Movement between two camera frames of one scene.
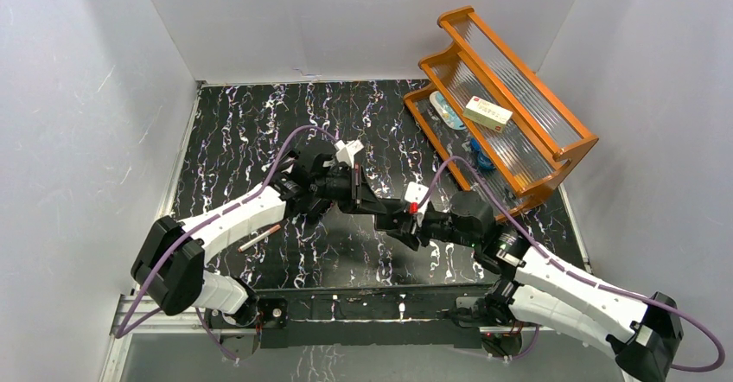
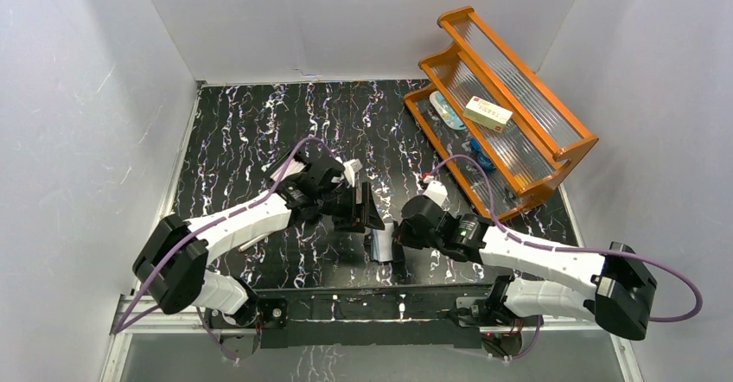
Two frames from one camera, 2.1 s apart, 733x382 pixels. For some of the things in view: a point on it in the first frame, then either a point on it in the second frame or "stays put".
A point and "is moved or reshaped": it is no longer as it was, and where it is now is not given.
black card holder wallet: [397, 222] is moved or reshaped
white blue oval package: [446, 111] stays put
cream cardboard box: [487, 113] stays put
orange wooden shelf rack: [504, 137] stays put
